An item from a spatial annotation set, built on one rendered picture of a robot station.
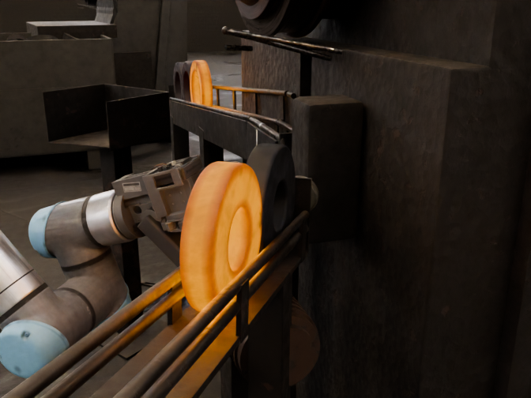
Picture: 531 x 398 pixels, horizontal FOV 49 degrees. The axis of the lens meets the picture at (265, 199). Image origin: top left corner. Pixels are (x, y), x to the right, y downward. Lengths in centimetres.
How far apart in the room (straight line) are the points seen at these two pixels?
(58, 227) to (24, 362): 19
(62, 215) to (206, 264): 37
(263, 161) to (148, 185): 16
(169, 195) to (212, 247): 25
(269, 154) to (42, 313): 34
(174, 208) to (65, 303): 19
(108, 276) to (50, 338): 15
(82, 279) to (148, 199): 15
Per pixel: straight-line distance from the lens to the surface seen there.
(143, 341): 179
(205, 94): 180
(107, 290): 87
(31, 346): 76
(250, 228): 63
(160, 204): 76
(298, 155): 97
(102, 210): 81
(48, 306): 79
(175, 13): 408
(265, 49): 145
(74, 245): 86
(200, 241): 53
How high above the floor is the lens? 95
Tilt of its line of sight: 19 degrees down
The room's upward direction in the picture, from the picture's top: straight up
